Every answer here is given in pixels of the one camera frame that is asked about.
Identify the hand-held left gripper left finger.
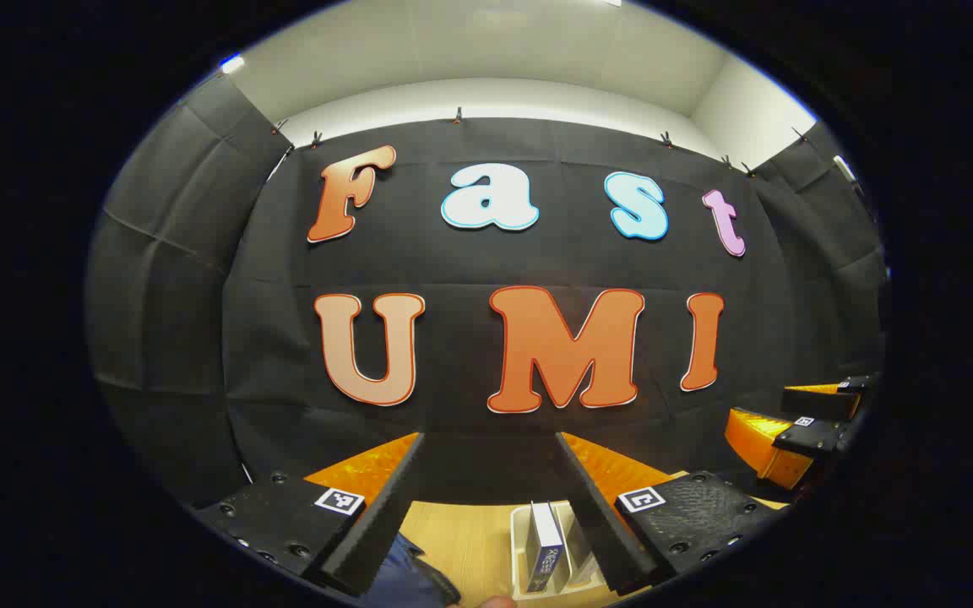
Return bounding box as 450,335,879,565
191,432,426,597

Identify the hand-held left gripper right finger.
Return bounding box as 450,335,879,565
556,432,791,597

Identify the blue cover book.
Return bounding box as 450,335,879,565
525,502,573,594

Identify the blue schoolbag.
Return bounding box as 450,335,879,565
358,532,464,608

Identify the white bookshelf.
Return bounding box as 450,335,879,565
510,500,618,602

